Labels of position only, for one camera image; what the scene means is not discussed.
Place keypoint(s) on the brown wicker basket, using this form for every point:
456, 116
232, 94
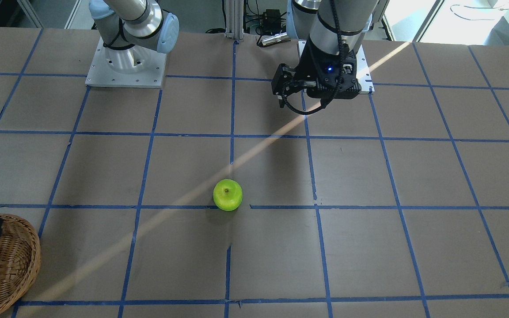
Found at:
20, 259

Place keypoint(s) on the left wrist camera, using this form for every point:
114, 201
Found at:
335, 80

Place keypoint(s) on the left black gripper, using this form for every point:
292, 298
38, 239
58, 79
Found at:
309, 65

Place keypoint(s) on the silver cylinder on floor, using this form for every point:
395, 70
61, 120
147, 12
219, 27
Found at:
266, 41

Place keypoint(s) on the black power strip box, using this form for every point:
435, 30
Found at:
271, 22

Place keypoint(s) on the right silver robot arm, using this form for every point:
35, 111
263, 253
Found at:
70, 138

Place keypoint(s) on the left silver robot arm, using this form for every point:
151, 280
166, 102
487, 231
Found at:
329, 24

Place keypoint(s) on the green apple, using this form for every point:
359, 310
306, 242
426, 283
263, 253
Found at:
227, 195

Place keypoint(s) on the aluminium frame post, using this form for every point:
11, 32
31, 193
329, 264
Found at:
234, 16

